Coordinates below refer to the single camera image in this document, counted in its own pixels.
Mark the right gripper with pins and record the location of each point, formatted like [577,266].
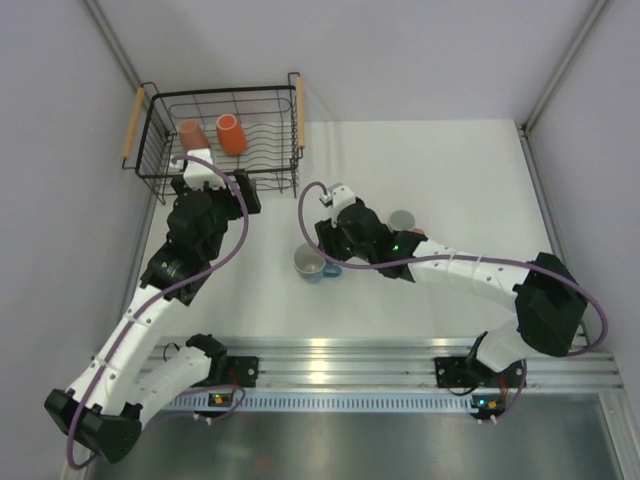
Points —
[328,236]

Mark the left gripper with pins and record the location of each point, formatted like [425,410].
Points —
[235,209]

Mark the orange mug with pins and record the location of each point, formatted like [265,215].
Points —
[231,135]

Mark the pink printed mug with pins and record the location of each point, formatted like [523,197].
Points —
[403,220]

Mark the salmon dotted mug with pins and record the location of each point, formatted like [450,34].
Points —
[192,137]

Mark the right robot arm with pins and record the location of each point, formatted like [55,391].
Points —
[542,296]

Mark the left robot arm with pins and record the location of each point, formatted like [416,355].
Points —
[107,407]

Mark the blue mug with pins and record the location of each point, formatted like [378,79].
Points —
[312,267]

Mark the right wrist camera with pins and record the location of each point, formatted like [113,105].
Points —
[337,197]

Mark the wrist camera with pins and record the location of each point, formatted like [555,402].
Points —
[337,197]
[198,176]

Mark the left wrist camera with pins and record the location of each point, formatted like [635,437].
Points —
[198,176]

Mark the black wire dish rack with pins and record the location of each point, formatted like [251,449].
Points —
[268,114]

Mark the right wooden rack handle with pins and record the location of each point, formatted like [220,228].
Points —
[300,103]

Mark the wooden rack handle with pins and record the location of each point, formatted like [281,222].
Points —
[133,123]
[300,103]

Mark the aluminium mounting rail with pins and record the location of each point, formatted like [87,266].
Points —
[402,364]

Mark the left wooden rack handle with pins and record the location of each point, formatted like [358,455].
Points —
[133,123]

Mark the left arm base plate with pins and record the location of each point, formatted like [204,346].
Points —
[231,370]

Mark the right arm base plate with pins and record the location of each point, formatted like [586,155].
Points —
[452,372]

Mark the perforated cable duct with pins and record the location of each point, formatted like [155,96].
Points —
[328,402]

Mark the left aluminium frame post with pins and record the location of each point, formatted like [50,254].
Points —
[109,36]

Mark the aluminium frame post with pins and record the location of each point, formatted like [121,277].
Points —
[577,42]
[109,36]

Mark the right aluminium frame post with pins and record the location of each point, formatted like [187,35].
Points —
[577,42]

